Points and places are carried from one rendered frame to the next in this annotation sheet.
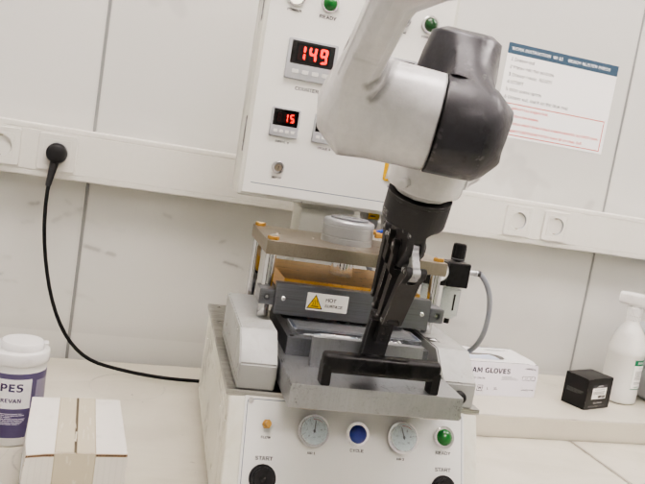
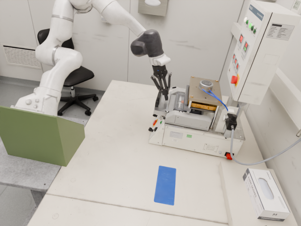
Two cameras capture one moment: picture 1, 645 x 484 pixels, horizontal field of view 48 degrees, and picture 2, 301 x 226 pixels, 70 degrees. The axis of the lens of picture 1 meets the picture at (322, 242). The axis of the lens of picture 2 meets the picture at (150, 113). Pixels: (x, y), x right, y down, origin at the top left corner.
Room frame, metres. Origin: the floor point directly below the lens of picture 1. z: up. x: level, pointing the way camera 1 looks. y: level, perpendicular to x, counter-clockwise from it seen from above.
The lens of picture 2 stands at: (1.21, -1.20, 1.70)
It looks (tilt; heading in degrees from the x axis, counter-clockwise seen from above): 36 degrees down; 110
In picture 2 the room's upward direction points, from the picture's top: 7 degrees clockwise
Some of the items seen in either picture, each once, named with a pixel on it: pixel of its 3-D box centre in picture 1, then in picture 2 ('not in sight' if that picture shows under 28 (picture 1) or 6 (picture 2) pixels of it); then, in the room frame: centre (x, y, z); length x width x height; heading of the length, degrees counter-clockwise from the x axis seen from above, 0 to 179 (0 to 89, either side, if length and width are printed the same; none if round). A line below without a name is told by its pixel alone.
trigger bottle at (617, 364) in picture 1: (629, 347); not in sight; (1.62, -0.73, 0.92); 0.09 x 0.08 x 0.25; 65
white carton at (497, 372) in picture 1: (477, 369); (264, 193); (1.54, -0.38, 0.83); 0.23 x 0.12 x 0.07; 110
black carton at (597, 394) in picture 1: (586, 388); not in sight; (1.54, -0.62, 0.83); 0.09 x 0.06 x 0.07; 126
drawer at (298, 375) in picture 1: (350, 353); (179, 104); (0.99, -0.06, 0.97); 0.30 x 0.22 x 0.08; 13
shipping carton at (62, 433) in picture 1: (72, 455); not in sight; (0.91, 0.28, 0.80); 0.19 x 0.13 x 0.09; 17
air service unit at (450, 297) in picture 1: (441, 281); (228, 123); (1.29, -0.22, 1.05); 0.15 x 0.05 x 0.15; 103
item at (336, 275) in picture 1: (346, 271); (203, 95); (1.11, -0.04, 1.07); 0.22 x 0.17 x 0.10; 103
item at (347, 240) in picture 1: (350, 256); (209, 94); (1.14, -0.05, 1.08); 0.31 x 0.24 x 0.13; 103
